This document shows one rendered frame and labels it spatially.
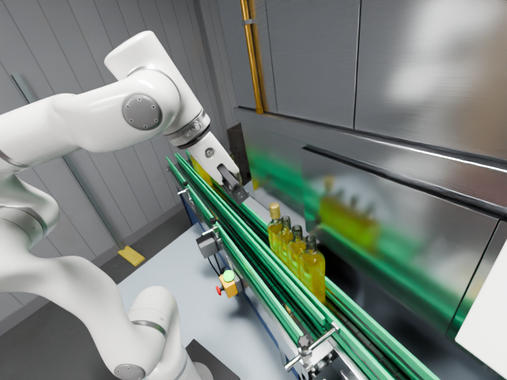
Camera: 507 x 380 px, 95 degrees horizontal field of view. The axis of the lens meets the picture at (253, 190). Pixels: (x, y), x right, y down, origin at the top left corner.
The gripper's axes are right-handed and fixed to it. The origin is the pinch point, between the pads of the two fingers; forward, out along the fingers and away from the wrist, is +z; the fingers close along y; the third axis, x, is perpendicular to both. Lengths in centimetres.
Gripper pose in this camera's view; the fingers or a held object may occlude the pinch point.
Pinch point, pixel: (234, 190)
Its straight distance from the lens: 52.6
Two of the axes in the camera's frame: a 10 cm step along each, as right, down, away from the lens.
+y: -4.8, -3.8, 7.9
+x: -7.6, 6.4, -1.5
